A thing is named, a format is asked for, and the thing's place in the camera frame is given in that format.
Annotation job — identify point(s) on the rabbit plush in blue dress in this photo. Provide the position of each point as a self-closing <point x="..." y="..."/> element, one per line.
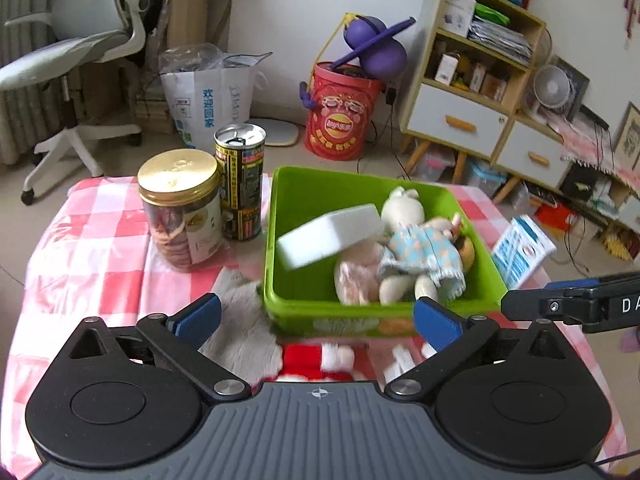
<point x="422" y="250"/>

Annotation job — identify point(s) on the light picture frame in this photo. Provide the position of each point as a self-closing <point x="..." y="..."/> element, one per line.
<point x="629" y="135"/>

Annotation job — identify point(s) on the stack of papers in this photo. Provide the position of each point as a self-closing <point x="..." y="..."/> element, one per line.
<point x="502" y="42"/>

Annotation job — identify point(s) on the black power adapter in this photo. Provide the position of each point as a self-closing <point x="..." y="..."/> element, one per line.
<point x="391" y="96"/>

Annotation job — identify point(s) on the white desk fan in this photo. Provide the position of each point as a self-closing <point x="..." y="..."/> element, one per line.
<point x="550" y="90"/>

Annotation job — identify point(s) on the white carton box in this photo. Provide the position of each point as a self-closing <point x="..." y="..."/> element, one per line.
<point x="456" y="12"/>

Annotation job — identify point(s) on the pink plush toy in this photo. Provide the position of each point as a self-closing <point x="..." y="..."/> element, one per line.
<point x="357" y="272"/>

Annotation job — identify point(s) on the purple hopper ball toy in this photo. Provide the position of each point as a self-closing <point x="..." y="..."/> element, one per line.
<point x="382" y="55"/>

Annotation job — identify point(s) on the white bathroom scale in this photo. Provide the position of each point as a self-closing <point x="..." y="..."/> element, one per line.
<point x="280" y="133"/>

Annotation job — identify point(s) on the low wooden drawer cabinet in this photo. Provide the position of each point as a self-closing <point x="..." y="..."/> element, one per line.
<point x="535" y="157"/>

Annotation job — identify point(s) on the cookie jar with gold lid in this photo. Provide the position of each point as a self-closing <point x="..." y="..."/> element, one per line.
<point x="182" y="210"/>

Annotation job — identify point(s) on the small white box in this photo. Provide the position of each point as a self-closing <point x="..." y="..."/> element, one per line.
<point x="446" y="69"/>

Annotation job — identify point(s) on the grey fluffy cloth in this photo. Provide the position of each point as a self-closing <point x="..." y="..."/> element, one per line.
<point x="240" y="330"/>

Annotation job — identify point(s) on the white sponge block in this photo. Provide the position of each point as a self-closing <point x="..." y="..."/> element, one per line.
<point x="327" y="235"/>

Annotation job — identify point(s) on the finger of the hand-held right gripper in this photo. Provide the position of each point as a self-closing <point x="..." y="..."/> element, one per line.
<point x="530" y="304"/>

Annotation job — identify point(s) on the white office chair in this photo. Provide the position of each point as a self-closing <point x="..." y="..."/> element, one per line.
<point x="75" y="45"/>

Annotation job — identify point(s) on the small hamburger plush toy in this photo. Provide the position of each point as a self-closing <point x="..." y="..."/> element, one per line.
<point x="464" y="250"/>

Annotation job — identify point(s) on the white plastic bag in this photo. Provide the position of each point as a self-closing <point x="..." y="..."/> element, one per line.
<point x="210" y="100"/>

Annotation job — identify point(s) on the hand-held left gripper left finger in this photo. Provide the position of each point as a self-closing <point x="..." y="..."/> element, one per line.
<point x="196" y="317"/>

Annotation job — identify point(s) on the wooden desk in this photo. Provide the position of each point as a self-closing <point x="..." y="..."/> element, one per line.
<point x="200" y="5"/>

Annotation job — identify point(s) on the red printed bucket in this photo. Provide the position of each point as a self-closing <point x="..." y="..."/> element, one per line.
<point x="340" y="120"/>

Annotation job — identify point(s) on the blue and white packet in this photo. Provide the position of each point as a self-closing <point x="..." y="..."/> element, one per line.
<point x="520" y="250"/>

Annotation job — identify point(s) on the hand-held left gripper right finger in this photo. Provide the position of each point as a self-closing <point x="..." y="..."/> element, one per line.
<point x="437" y="325"/>

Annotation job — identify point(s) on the clear storage box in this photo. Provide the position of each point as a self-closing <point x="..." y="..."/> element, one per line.
<point x="436" y="165"/>
<point x="482" y="178"/>

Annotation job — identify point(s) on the pink patterned cloth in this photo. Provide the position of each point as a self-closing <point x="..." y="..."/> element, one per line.
<point x="590" y="145"/>

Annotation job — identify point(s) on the green plastic bin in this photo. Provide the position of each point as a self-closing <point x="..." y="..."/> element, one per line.
<point x="305" y="187"/>

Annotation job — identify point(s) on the dark picture frame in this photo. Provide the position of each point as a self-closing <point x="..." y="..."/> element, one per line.
<point x="580" y="82"/>

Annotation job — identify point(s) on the black and yellow can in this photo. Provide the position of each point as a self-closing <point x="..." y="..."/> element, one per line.
<point x="242" y="170"/>

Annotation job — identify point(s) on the red and white plush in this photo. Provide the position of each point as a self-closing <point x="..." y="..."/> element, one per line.
<point x="300" y="358"/>

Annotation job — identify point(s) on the tall wooden shelf cabinet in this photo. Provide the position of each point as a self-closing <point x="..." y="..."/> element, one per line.
<point x="450" y="120"/>

